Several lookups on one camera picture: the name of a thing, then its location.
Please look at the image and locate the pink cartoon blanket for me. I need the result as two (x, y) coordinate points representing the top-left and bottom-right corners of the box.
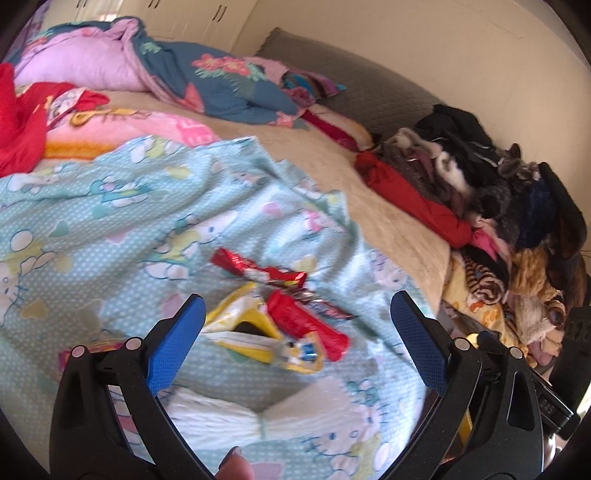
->
(44, 104), (222, 162)

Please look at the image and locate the white foam fruit net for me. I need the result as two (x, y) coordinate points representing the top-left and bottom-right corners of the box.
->
(164, 376), (352, 450)

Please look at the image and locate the yellow white snack bag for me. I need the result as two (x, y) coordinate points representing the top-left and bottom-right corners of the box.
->
(201, 282), (324, 374)

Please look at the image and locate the tan fuzzy garment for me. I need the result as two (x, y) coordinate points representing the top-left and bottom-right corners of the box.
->
(508, 247), (561, 301)

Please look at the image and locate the crimson patterned cloth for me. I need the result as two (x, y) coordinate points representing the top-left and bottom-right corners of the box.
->
(300, 104), (375, 152)

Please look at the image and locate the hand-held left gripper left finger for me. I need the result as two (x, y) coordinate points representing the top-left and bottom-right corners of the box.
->
(48, 294), (218, 480)

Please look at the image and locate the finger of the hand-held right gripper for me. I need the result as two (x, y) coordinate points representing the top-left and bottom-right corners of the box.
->
(478, 331), (534, 381)

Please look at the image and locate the pink pillow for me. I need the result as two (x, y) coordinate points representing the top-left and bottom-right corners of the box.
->
(240, 56), (289, 77)

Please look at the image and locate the red tube wrapper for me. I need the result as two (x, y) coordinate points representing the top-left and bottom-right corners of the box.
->
(267, 291), (349, 361)

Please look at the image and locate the cream folded garment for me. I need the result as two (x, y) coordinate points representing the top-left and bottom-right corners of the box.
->
(434, 150), (472, 195)

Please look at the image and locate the person's left hand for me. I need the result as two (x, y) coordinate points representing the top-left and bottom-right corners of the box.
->
(215, 445), (257, 480)

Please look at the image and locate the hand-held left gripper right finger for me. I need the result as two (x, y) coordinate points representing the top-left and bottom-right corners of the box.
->
(379, 291), (543, 480)

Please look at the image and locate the black jacket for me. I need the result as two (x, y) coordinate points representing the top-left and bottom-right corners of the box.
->
(413, 104), (502, 162)

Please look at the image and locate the black quilted garment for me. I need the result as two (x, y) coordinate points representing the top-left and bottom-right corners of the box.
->
(538, 161), (587, 259)

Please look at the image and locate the dark candy wrapper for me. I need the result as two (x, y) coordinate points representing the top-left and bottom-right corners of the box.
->
(291, 288), (358, 321)

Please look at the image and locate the red folded cloth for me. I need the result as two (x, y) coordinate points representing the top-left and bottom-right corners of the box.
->
(355, 151), (474, 247)

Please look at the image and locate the grey beige folded garment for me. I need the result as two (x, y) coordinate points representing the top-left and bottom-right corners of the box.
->
(385, 127), (444, 160)

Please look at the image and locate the dark blue fuzzy garment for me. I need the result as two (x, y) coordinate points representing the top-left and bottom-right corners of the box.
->
(512, 178), (555, 247)

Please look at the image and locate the white wardrobe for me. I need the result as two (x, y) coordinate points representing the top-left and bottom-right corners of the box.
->
(34, 0), (259, 40)

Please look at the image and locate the grey patterned garment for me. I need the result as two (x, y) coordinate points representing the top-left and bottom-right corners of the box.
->
(471, 185), (520, 241)

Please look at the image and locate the pink red snack packet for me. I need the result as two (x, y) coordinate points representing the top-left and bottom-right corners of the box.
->
(58, 339), (125, 365)

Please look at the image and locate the blue floral quilt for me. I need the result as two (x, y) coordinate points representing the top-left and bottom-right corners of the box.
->
(7, 16), (301, 127)

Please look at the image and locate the white fleece garment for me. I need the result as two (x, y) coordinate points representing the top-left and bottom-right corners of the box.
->
(512, 295), (555, 342)

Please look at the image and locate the grey padded headboard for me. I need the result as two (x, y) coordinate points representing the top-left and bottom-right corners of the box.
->
(254, 27), (446, 144)

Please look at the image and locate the striped pillow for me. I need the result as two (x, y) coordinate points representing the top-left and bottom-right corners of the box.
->
(279, 69), (347, 107)

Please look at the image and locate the grey furry collar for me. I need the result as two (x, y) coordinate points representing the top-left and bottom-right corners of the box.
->
(499, 143), (541, 181)

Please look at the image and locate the long red shiny wrapper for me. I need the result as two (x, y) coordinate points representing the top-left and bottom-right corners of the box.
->
(210, 248), (308, 289)

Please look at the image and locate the pink garment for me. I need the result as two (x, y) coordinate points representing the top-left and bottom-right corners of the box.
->
(471, 222), (513, 259)

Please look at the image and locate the yellow cartoon blanket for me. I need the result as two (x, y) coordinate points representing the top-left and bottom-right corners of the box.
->
(443, 258), (522, 344)

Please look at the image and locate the red cartoon blanket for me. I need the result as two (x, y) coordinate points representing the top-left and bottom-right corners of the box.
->
(0, 62), (112, 178)

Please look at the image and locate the brown striped knit garment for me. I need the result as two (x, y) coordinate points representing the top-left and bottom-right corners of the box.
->
(462, 256), (509, 303)

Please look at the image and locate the light blue cartoon sheet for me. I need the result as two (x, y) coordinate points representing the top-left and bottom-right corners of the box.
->
(0, 135), (430, 480)

